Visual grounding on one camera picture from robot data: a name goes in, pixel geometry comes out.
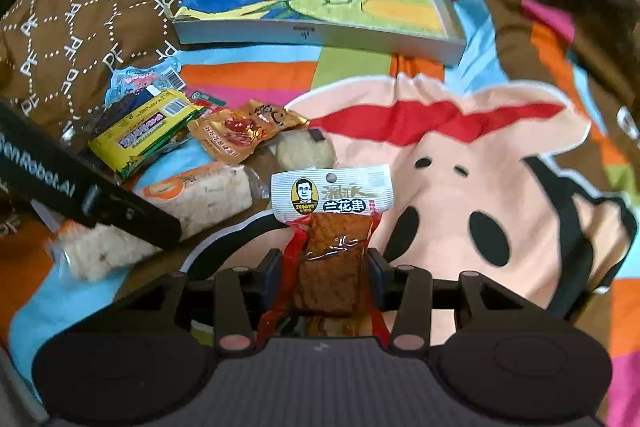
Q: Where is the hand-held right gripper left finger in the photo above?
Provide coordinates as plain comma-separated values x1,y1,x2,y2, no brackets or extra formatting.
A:
114,249,283,353

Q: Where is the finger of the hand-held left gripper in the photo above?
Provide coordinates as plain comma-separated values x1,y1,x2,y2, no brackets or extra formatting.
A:
81,179,183,252

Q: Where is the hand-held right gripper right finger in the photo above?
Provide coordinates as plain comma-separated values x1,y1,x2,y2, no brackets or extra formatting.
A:
367,247,534,351

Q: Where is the white and brown tofu packet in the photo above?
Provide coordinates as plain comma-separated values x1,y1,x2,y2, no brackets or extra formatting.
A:
257,163,394,339

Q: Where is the rice cracker packet orange label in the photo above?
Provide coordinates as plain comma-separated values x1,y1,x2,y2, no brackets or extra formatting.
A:
122,161,271,242

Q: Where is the yellow and green snack packet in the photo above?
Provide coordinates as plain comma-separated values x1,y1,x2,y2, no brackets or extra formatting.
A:
89,88,206,180

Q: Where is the orange and brown snack packet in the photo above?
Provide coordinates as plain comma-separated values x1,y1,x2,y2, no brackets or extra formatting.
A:
187,99,311,165

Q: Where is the clear rice cracker packet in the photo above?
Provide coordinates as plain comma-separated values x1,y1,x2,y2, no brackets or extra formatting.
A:
47,224,162,284

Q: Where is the dark snack in clear packet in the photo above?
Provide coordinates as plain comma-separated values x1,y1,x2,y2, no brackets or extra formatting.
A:
92,91,151,142

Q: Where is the pink and blue snack packet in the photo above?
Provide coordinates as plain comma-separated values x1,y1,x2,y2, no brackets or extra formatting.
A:
106,59,187,108

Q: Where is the round pale cake packet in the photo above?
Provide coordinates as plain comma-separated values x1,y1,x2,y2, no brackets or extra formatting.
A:
275,129,337,174

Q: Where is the small red and green packet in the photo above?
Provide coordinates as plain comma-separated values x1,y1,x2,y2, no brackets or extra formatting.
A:
187,89,231,114

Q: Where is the colourful printed blanket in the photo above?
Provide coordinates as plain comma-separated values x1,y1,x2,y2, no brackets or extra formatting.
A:
0,0,640,427

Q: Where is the brown patterned pillow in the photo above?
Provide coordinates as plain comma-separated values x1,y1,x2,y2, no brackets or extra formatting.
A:
0,0,247,148

